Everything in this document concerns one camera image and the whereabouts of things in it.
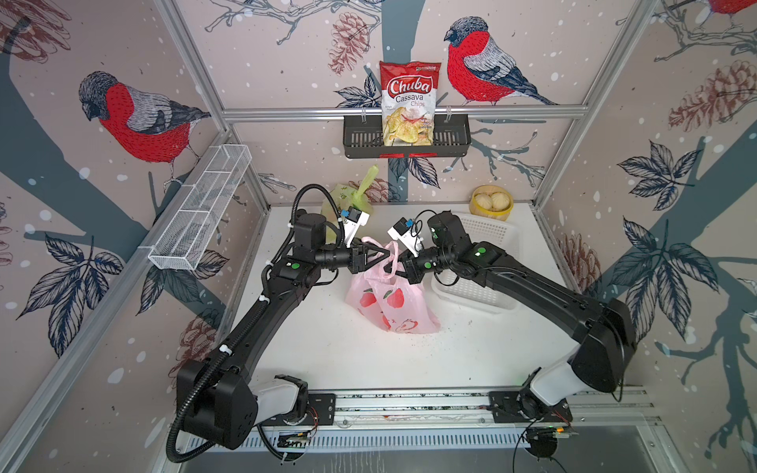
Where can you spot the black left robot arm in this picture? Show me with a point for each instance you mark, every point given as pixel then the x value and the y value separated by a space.
pixel 215 403

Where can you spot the yellow bowl with buns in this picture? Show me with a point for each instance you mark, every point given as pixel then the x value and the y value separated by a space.
pixel 492 202

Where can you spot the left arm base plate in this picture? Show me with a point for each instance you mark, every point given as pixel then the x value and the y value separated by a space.
pixel 318 410

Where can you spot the green avocado print plastic bag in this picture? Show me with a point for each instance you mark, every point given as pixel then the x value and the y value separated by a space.
pixel 353 194

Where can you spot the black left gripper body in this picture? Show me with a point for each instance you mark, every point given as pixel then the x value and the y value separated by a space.
pixel 351 258

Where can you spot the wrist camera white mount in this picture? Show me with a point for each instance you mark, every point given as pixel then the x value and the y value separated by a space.
pixel 352 219
pixel 405 231

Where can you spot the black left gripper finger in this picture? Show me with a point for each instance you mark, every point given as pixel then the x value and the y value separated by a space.
pixel 372 261
pixel 368 249

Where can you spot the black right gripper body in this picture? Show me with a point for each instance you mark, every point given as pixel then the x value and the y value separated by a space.
pixel 429 261

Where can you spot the black wall shelf basket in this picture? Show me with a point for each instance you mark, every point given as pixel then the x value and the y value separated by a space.
pixel 373 138

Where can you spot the pink plastic bag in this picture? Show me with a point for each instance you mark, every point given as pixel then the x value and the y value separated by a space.
pixel 368 290

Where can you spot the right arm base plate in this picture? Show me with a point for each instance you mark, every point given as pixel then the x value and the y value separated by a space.
pixel 514 406

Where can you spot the white wire mesh shelf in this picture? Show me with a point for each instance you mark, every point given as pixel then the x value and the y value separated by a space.
pixel 189 233

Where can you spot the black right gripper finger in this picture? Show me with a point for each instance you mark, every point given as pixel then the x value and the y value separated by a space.
pixel 406 273
pixel 405 257

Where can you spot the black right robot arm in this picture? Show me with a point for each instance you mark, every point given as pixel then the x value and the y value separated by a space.
pixel 604 332

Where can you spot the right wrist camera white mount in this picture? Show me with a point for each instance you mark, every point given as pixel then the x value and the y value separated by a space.
pixel 405 231

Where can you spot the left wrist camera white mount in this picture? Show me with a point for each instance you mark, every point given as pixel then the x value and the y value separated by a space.
pixel 352 219

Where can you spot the Chuba cassava chips bag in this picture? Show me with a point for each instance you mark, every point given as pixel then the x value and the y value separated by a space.
pixel 409 96

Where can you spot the white perforated plastic basket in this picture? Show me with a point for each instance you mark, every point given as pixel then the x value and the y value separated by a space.
pixel 491 238

